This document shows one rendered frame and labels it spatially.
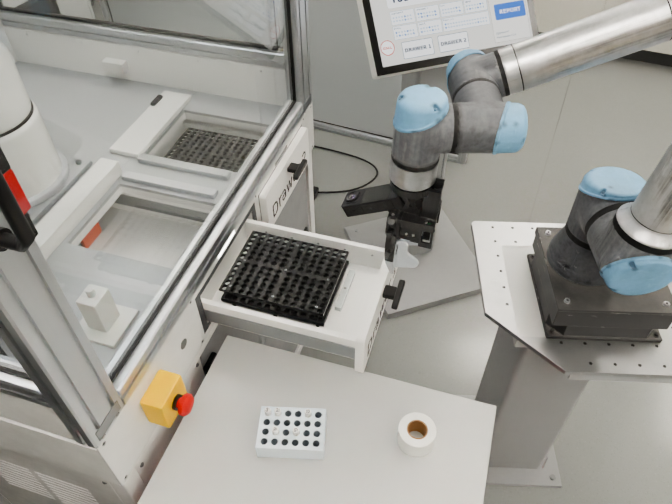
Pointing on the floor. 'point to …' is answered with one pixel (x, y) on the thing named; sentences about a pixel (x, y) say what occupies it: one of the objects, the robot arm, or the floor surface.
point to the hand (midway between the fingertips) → (391, 259)
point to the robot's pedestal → (524, 391)
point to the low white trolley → (281, 368)
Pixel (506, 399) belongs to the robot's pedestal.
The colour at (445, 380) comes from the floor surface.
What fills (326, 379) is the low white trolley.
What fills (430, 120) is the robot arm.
